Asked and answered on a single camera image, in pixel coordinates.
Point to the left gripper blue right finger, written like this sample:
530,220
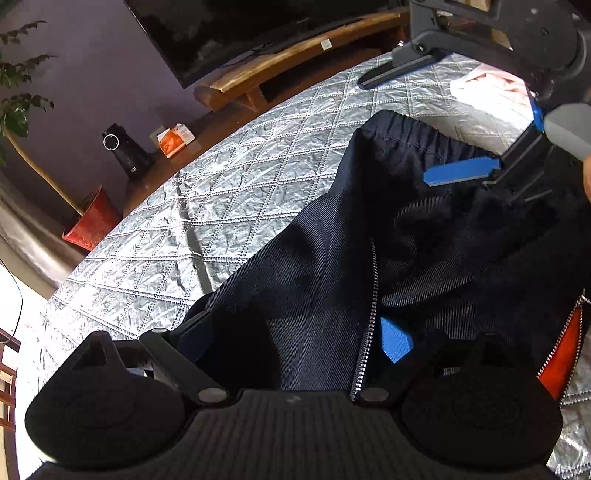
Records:
396,343

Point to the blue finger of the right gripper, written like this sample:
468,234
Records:
403,61
525,155

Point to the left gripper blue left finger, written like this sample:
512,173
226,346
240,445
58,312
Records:
174,354

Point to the navy zip jacket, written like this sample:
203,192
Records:
489,283

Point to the person's hand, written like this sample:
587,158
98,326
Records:
587,177

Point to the pink folded garment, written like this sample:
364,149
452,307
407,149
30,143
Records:
494,90

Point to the silver quilted bedspread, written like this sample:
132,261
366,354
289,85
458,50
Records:
185,239

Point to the red plant pot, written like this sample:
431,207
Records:
100,217

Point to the wooden TV stand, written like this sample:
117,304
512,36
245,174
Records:
237,95

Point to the beige curtain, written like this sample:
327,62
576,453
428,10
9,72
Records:
31,244

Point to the black flat television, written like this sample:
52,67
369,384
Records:
196,37

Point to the black cylindrical speaker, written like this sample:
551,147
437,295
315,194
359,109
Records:
134,160

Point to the wooden chair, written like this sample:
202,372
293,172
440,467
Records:
9,462

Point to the orange tissue box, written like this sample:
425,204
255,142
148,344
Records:
172,140

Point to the green potted tree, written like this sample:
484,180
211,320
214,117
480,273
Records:
15,113

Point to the white wall socket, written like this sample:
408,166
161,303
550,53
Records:
154,135

